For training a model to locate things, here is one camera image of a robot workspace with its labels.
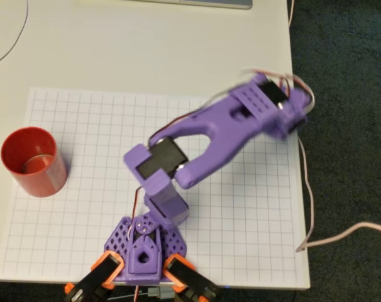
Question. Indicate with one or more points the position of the silver laptop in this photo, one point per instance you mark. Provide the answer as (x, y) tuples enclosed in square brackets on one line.
[(209, 3)]

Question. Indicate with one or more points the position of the purple robot arm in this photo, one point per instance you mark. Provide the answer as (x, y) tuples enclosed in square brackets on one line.
[(222, 126)]

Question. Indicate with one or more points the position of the orange and black clamp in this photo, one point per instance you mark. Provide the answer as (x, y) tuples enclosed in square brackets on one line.
[(93, 277), (190, 278)]

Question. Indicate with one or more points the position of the white grid paper sheet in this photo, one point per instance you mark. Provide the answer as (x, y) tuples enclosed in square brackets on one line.
[(83, 226)]

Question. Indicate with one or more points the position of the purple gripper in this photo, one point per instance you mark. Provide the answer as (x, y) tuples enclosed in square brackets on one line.
[(298, 121)]

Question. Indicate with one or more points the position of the grey connector block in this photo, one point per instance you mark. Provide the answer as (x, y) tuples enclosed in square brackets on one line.
[(160, 293)]

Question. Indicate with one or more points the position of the red plastic cup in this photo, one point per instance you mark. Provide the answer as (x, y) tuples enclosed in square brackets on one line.
[(44, 181)]

